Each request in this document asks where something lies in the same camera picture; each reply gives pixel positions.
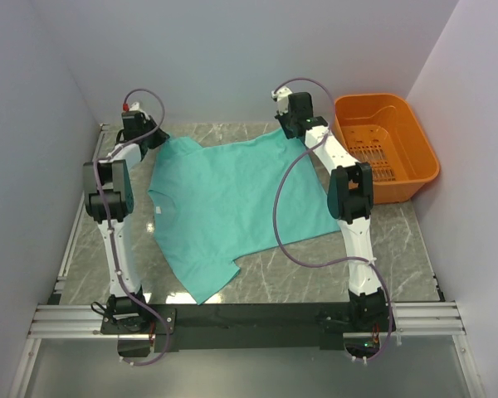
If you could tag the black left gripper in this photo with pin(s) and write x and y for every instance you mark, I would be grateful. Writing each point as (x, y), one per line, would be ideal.
(162, 137)

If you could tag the orange plastic basket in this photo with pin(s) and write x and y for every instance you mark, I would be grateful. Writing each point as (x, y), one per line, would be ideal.
(382, 130)

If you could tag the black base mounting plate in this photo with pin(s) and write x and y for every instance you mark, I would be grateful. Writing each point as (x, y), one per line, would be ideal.
(213, 338)

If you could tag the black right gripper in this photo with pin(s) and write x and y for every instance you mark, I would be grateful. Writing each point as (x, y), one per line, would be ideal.
(281, 118)

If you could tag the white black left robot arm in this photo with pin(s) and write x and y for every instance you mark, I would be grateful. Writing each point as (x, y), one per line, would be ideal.
(109, 201)

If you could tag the teal t shirt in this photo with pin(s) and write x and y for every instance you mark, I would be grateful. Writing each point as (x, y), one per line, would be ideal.
(214, 205)

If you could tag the aluminium frame rail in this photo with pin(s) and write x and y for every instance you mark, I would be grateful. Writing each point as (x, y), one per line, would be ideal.
(410, 319)

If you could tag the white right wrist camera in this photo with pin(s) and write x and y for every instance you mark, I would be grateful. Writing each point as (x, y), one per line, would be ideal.
(281, 97)

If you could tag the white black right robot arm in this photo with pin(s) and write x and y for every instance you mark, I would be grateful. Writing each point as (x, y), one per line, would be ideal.
(349, 200)

